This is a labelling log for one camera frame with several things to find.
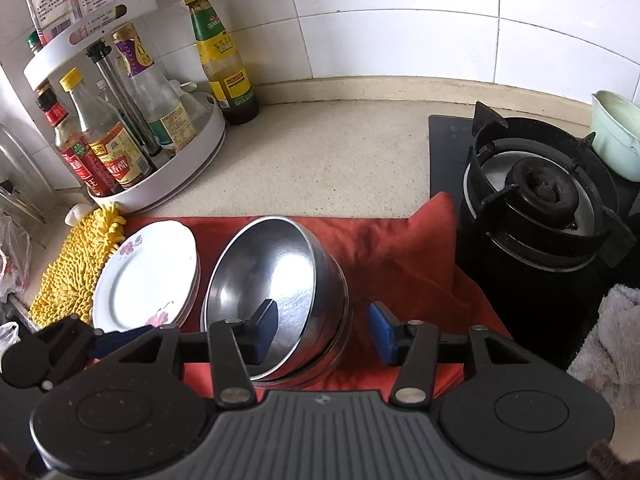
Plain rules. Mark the white rotating condiment rack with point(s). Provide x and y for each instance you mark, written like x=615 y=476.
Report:
x=190 y=170

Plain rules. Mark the black pan support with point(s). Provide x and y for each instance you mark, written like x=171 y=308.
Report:
x=490 y=140

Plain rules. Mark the dark sauce bottle yellow-green label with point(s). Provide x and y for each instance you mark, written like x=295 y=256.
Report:
x=225 y=65

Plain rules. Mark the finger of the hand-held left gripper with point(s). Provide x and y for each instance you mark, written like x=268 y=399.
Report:
x=120 y=341

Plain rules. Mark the clear plastic bag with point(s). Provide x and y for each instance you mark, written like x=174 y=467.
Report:
x=9 y=334

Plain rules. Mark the glass pot lid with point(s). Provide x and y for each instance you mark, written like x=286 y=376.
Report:
x=20 y=165

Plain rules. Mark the black burner cap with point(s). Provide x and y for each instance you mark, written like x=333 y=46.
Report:
x=542 y=187

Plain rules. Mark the red and white packet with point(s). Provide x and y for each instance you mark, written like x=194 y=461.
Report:
x=47 y=2

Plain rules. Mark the steel bowl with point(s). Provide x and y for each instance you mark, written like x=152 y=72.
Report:
x=335 y=355
x=270 y=270

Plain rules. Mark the red cloth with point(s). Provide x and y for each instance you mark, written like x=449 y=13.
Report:
x=390 y=255

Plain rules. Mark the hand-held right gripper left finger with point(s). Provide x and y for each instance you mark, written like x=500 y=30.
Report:
x=265 y=332

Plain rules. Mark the white floral plate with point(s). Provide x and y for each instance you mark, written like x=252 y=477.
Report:
x=145 y=275

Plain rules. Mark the white towel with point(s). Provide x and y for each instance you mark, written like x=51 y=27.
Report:
x=610 y=340

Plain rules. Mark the black gas stove burner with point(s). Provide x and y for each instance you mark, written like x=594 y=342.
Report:
x=480 y=280

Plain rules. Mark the green label bottle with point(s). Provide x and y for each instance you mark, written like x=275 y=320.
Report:
x=34 y=42

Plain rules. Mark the floral plastic bag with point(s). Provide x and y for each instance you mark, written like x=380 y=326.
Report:
x=10 y=255

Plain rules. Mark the clear bottle white-green label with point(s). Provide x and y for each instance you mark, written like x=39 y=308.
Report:
x=160 y=110

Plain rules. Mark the yellow cap vinegar bottle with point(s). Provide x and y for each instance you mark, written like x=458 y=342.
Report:
x=112 y=150

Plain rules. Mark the light green pot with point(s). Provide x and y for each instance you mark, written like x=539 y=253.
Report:
x=615 y=135

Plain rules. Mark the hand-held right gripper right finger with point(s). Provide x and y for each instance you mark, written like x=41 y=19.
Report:
x=382 y=335

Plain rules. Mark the red label soy sauce bottle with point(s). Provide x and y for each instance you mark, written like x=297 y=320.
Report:
x=75 y=160

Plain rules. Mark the yellow chenille cloth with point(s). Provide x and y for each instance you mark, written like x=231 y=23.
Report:
x=65 y=270

